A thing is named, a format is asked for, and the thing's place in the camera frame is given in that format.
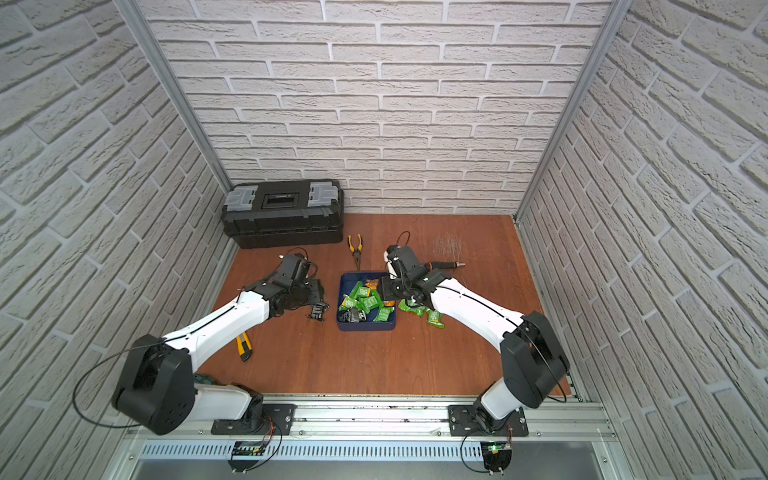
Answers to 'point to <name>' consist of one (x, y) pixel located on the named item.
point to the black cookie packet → (352, 315)
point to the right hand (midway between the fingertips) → (388, 286)
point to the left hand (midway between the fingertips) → (322, 286)
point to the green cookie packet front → (357, 292)
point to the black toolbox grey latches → (284, 213)
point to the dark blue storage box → (345, 284)
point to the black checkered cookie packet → (317, 310)
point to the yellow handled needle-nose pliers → (356, 253)
